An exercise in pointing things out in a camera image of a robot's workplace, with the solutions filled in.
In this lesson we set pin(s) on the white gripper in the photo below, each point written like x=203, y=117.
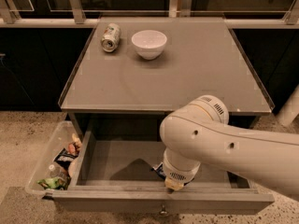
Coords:
x=179, y=174

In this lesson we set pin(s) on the blue rxbar blueberry wrapper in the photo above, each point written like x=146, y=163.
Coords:
x=159, y=170

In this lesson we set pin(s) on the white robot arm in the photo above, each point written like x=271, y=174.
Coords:
x=199, y=133

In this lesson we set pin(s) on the open grey top drawer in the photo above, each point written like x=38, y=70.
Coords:
x=118, y=176

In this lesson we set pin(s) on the grey cabinet with glass top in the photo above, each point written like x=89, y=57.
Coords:
x=201, y=57

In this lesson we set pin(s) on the red snack packet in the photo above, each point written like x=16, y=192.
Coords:
x=73, y=149

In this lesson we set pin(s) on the black snack packet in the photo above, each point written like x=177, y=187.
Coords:
x=64, y=158

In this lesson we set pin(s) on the green snack bag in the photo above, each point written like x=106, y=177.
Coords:
x=53, y=183

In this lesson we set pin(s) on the clear plastic bottle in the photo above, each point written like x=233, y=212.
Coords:
x=58, y=172

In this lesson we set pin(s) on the clear plastic bin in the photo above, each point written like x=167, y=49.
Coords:
x=63, y=135

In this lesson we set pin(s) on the white ceramic bowl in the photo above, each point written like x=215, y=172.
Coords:
x=149, y=44

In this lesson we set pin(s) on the green soda can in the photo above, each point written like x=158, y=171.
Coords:
x=111, y=37

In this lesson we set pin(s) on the metal railing frame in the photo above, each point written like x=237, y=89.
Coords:
x=81, y=10

